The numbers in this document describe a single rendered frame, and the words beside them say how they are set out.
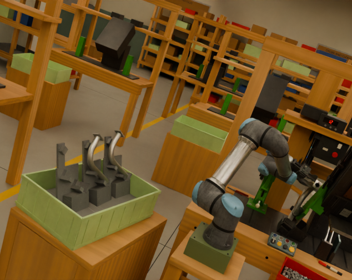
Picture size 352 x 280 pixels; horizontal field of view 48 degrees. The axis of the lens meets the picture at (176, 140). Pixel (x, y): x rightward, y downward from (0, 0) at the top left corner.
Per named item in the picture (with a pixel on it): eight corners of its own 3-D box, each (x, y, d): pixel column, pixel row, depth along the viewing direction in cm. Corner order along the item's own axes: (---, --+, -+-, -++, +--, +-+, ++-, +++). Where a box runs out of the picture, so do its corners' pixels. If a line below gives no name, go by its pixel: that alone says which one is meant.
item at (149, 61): (226, 103, 1158) (255, 28, 1094) (135, 67, 1212) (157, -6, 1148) (229, 101, 1209) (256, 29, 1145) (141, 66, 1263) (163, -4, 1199)
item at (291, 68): (309, 154, 889) (354, 59, 825) (187, 105, 943) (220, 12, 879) (308, 149, 940) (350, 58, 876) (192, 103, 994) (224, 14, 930)
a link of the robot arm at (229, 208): (227, 233, 181) (238, 208, 177) (205, 217, 189) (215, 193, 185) (240, 228, 191) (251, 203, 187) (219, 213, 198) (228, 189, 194)
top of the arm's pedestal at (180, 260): (230, 296, 177) (234, 289, 176) (167, 263, 185) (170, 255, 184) (242, 263, 207) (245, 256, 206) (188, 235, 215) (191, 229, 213)
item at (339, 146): (339, 166, 243) (350, 145, 238) (312, 156, 246) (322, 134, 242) (337, 162, 254) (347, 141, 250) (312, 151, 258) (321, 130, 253)
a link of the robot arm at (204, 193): (208, 211, 185) (273, 123, 195) (185, 195, 193) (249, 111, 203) (215, 219, 194) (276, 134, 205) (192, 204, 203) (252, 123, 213)
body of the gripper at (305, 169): (306, 178, 228) (290, 164, 230) (300, 182, 236) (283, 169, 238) (313, 168, 231) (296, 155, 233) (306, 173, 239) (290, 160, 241)
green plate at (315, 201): (314, 222, 227) (338, 196, 220) (302, 213, 228) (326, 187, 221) (313, 214, 238) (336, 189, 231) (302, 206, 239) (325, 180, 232)
